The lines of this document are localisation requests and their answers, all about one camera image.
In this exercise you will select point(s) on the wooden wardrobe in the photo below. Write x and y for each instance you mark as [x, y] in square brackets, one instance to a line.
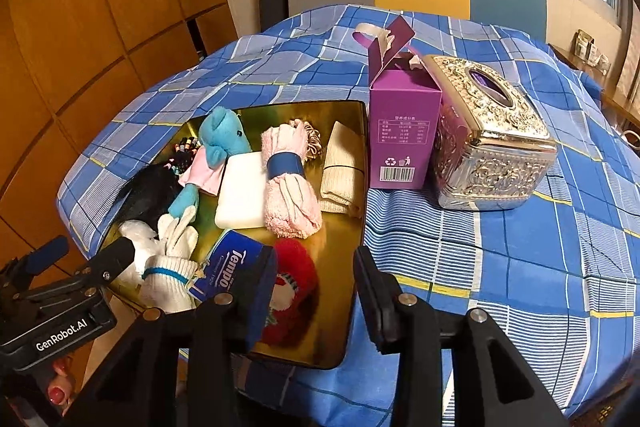
[100, 7]

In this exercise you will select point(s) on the brown cardboard packet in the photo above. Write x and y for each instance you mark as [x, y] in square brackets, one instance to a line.
[582, 44]

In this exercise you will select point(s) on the white knitted glove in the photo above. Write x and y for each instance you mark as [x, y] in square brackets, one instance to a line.
[167, 282]

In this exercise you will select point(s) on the white soap bar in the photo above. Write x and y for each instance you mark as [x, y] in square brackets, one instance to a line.
[242, 192]

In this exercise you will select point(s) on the gold metal tin tray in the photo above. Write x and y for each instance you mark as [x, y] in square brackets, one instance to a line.
[330, 267]

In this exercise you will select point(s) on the red plush toy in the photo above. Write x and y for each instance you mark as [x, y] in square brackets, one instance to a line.
[295, 267]

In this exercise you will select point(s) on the purple carton box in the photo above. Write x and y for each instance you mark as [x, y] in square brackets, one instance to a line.
[400, 132]

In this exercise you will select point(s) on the beige lace scrunchie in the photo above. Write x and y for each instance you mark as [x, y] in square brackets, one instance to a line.
[311, 144]

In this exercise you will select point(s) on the person's left hand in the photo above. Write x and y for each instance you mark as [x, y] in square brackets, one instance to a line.
[60, 392]

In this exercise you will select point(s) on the pink towel roll blue band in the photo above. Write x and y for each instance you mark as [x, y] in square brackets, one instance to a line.
[292, 202]

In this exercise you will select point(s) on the clear plastic packet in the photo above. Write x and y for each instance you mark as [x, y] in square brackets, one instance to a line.
[600, 59]

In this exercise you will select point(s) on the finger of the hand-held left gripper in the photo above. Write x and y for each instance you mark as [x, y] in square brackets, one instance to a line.
[47, 252]
[112, 257]

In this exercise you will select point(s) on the black fluffy hairpiece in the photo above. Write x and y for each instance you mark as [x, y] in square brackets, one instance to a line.
[147, 197]

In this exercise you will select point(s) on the blue plush toy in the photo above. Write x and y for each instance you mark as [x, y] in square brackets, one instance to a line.
[222, 132]

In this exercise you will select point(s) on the beige patterned curtain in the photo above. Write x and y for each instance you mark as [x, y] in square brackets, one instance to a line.
[631, 57]

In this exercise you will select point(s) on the blue tissue packet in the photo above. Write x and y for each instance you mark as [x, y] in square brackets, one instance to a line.
[230, 267]

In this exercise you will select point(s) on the beige cloth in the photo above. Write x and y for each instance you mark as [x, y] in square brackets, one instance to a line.
[342, 167]

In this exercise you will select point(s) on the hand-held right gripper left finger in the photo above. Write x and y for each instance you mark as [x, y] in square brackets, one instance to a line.
[260, 307]

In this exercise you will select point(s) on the blue plaid blanket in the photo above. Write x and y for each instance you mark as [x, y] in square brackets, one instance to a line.
[500, 267]

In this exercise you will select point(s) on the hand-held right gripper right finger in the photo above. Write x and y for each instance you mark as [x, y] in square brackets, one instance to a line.
[372, 312]

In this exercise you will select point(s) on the silver embossed tissue box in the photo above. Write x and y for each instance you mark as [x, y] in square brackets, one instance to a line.
[495, 157]

